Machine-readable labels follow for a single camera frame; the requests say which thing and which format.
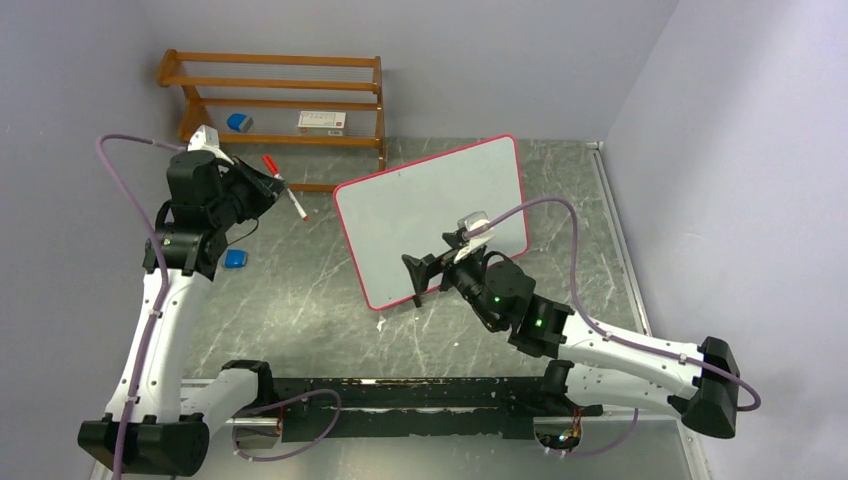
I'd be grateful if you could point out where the red capped whiteboard marker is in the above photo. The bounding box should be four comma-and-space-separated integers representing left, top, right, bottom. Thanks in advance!
260, 154, 310, 223

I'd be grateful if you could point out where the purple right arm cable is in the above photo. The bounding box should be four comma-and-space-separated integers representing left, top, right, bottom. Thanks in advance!
463, 195, 763, 460

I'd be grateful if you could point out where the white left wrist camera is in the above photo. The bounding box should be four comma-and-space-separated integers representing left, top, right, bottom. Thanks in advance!
186, 124, 234, 164

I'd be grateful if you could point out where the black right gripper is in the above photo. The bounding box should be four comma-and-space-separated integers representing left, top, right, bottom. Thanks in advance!
402, 231, 503, 329

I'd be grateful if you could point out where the pink framed whiteboard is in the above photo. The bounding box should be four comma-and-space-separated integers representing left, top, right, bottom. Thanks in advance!
333, 134, 525, 311

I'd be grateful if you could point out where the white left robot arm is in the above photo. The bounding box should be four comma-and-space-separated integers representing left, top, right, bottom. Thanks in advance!
77, 151, 287, 478

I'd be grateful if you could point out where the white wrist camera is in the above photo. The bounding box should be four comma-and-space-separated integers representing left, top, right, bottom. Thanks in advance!
186, 124, 234, 164
442, 211, 495, 263

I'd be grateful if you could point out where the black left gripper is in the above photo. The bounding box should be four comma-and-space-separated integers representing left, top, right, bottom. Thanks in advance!
209, 153, 289, 229

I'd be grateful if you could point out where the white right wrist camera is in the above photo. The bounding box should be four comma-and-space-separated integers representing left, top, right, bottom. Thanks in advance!
442, 211, 495, 263

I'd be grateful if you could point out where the wooden shelf rack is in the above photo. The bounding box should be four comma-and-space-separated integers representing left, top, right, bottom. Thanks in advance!
155, 49, 388, 172

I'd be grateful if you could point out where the white red card box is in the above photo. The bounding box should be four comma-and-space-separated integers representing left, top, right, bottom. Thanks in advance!
297, 110, 347, 131

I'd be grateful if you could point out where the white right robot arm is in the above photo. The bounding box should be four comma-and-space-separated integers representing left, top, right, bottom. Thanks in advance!
401, 250, 741, 439

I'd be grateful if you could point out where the aluminium frame rail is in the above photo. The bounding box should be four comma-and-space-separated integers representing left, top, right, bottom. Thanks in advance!
196, 414, 709, 479

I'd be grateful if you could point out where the blue whiteboard eraser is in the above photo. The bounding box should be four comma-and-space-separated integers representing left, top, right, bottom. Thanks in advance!
226, 113, 254, 133

